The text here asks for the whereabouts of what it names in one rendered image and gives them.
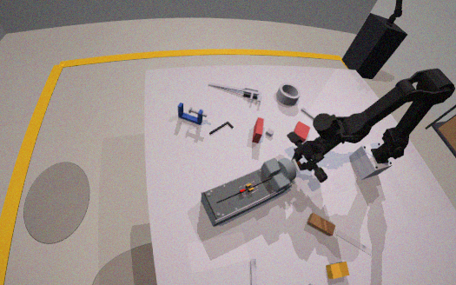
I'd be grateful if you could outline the yellow-orange block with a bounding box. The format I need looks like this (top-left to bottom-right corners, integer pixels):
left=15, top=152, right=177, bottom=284
left=326, top=262, right=350, bottom=279

